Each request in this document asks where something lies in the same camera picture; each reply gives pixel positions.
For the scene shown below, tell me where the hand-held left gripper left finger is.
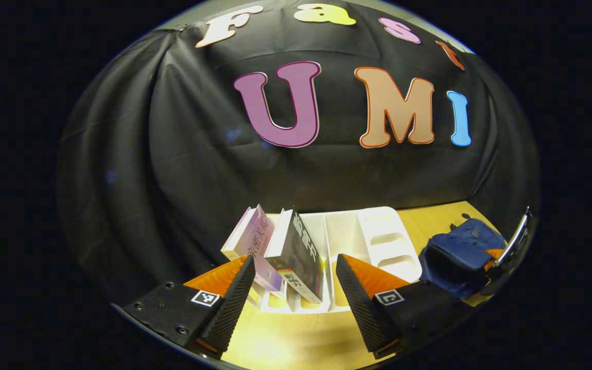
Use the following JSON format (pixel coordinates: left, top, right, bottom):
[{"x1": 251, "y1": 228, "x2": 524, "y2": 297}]
[{"x1": 121, "y1": 254, "x2": 256, "y2": 359}]

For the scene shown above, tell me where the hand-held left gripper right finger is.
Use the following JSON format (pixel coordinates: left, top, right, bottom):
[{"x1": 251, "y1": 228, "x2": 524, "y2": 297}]
[{"x1": 336, "y1": 253, "x2": 474, "y2": 360}]

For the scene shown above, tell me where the blue schoolbag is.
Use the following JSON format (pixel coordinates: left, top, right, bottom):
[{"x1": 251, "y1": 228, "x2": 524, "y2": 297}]
[{"x1": 419, "y1": 218, "x2": 507, "y2": 300}]

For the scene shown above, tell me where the white plastic bookshelf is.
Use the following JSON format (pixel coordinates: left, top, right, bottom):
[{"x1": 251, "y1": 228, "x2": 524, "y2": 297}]
[{"x1": 247, "y1": 206, "x2": 423, "y2": 314}]

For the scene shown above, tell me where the pink book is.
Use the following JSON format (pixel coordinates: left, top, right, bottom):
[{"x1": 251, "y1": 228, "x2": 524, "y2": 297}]
[{"x1": 221, "y1": 204, "x2": 284, "y2": 292}]

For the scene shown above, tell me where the black book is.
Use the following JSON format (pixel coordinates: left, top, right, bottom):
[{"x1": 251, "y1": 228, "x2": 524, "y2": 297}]
[{"x1": 264, "y1": 208, "x2": 325, "y2": 304}]

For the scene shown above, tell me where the black backdrop cloth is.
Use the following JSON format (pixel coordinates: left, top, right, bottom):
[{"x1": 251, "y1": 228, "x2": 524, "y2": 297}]
[{"x1": 57, "y1": 0, "x2": 541, "y2": 304}]

